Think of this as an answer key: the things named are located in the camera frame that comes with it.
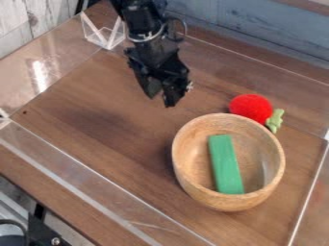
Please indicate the clear acrylic front wall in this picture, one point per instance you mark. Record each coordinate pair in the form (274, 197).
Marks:
(99, 208)

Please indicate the red plush strawberry toy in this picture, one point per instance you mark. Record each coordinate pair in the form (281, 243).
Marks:
(255, 107)

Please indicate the black clamp with cable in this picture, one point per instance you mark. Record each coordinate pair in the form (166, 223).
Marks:
(24, 230)

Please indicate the clear acrylic wall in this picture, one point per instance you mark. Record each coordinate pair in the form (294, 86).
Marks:
(223, 74)
(99, 208)

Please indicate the brown wooden bowl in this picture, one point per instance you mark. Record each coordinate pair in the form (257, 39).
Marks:
(259, 156)

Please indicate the clear acrylic back wall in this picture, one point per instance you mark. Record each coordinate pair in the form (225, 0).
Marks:
(223, 74)

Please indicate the green rectangular block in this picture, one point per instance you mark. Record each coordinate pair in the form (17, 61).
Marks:
(227, 178)

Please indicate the clear acrylic corner bracket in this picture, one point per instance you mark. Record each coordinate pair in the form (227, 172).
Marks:
(106, 37)

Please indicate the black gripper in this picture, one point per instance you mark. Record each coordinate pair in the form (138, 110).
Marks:
(158, 68)

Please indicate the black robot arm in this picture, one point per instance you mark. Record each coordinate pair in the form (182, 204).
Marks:
(146, 20)

